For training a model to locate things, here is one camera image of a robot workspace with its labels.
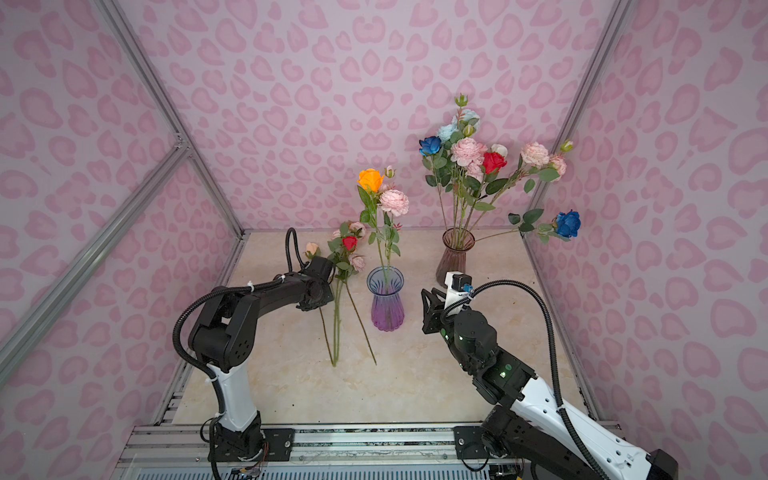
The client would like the blue purple glass vase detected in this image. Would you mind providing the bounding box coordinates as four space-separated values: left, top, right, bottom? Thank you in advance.
366 266 405 332

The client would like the maroon grey glass vase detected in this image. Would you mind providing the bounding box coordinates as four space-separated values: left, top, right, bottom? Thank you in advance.
435 227 476 286

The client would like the pale pink peony stem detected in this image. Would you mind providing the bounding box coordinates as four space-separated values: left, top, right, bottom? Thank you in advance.
377 166 410 278

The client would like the orange rose stem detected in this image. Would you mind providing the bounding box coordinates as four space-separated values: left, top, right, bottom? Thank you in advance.
358 169 388 268

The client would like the dark blue rose stem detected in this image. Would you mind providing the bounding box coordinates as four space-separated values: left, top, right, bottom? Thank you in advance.
480 208 581 244

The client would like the single red rose stem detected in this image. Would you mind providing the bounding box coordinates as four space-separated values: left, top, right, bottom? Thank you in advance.
467 150 507 231

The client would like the large pink peony stem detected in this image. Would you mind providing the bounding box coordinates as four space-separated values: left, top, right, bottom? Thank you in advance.
450 137 487 249

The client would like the white rose stem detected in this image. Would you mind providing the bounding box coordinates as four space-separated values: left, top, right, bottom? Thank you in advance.
490 144 508 158

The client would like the light blue rose stem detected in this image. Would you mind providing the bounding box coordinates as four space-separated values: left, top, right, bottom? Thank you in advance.
437 93 480 143

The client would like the pink spray rose stem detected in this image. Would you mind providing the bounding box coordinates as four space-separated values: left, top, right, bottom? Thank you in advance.
332 221 367 240

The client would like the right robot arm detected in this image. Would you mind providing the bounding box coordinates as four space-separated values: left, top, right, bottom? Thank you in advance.
421 289 679 479

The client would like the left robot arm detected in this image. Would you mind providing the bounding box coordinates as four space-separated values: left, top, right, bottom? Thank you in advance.
188 257 335 434

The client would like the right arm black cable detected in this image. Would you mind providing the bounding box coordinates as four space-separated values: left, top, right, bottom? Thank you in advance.
446 279 613 480

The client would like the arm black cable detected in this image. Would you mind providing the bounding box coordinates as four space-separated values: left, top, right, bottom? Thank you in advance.
172 227 307 480
446 279 613 480

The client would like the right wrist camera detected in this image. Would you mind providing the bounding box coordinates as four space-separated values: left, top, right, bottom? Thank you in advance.
444 271 473 316

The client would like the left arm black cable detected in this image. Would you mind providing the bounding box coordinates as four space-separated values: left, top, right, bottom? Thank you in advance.
172 227 307 480

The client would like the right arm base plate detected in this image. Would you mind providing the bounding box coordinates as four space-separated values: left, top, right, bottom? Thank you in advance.
452 426 496 461

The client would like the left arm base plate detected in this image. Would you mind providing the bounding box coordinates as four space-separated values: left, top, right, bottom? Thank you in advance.
207 428 296 462

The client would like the diagonal aluminium frame bar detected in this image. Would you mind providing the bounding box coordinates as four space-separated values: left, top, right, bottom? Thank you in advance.
1 142 188 385

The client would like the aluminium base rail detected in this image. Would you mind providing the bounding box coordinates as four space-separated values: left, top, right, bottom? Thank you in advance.
110 422 640 480

